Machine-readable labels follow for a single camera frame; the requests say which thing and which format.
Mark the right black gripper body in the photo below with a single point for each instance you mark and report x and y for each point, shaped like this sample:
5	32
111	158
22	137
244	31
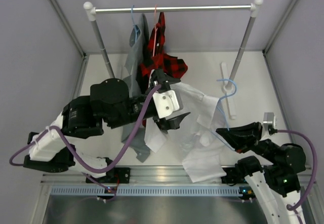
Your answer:
265	148

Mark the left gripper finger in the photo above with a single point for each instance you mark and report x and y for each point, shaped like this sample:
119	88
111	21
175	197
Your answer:
159	77
170	124

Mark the white shirt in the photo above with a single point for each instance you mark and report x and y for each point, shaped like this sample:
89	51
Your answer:
197	142

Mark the blue wire hanger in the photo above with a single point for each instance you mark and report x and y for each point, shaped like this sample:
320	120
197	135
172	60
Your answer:
229	90

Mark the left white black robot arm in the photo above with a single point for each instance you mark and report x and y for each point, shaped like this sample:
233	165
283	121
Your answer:
109	103

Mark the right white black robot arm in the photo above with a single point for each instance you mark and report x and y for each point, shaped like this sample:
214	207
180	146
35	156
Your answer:
271	172

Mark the red black plaid shirt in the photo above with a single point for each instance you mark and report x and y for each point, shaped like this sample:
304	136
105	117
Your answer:
172	66

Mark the grey shirt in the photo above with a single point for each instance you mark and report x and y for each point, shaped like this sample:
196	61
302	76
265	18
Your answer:
128	75

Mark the pink hanger with plaid shirt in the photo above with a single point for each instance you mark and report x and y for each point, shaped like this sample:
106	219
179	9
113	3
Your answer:
155	31

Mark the blue hanger with grey shirt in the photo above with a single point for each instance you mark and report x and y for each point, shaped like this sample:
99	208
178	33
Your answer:
135	27

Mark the silver white clothes rack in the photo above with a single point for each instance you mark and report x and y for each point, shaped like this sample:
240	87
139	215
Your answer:
253	8

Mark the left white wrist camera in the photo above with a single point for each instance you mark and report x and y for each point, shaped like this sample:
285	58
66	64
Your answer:
167	103

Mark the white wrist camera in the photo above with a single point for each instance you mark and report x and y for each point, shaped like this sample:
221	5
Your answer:
167	103
269	121

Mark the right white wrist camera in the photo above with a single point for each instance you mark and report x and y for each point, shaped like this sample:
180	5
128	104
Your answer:
269	121

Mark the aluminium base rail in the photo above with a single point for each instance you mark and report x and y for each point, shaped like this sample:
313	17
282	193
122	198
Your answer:
139	175

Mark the slotted grey cable duct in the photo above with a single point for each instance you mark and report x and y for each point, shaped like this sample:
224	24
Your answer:
148	191

